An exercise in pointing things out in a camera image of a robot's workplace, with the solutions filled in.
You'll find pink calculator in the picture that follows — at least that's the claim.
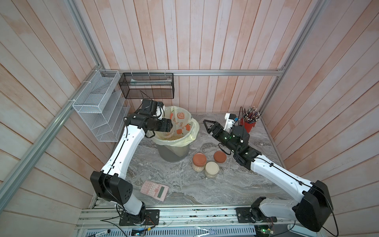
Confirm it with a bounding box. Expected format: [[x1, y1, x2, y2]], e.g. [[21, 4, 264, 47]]
[[140, 181, 169, 201]]

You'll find red pencil cup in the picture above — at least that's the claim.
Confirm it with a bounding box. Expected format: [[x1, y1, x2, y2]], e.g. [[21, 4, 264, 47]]
[[239, 119, 256, 133]]

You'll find grey trash bin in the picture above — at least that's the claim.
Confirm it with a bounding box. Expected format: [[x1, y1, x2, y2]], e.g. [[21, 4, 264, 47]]
[[157, 145, 190, 163]]

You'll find brown jar lid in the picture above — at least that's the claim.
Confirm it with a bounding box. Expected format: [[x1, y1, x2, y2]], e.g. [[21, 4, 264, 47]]
[[213, 151, 227, 164]]

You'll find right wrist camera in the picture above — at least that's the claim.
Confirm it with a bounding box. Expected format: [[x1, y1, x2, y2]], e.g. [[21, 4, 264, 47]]
[[224, 113, 238, 133]]

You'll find oatmeal jar with brown lid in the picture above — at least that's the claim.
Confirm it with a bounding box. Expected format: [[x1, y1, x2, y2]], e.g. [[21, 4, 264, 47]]
[[192, 153, 207, 172]]

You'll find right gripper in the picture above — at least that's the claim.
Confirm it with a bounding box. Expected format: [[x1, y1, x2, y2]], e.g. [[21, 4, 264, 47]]
[[205, 120, 240, 157]]

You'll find white wire mesh shelf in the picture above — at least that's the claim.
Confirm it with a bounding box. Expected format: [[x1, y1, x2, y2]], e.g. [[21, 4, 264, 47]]
[[73, 70, 130, 142]]

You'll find black wire mesh basket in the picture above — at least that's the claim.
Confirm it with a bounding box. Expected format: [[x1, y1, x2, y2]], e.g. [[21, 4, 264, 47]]
[[118, 72, 175, 99]]

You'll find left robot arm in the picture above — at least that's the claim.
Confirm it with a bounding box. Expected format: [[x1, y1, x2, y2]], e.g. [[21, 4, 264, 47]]
[[90, 114, 173, 225]]

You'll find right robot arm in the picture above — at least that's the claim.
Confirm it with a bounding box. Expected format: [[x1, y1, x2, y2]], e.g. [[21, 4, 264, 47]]
[[203, 119, 334, 232]]

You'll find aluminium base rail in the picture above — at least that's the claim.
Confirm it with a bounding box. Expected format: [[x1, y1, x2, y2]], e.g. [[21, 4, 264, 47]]
[[73, 205, 323, 237]]

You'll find oatmeal jar with cream lid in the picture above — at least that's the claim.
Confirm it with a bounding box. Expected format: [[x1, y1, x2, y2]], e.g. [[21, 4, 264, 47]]
[[204, 162, 220, 178]]

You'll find horizontal aluminium frame bar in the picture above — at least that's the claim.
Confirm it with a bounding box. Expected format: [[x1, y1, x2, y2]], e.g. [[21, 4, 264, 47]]
[[118, 69, 284, 77]]

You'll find bundle of pencils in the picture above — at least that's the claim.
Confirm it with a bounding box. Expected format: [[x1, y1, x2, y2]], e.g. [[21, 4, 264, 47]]
[[242, 107, 261, 124]]

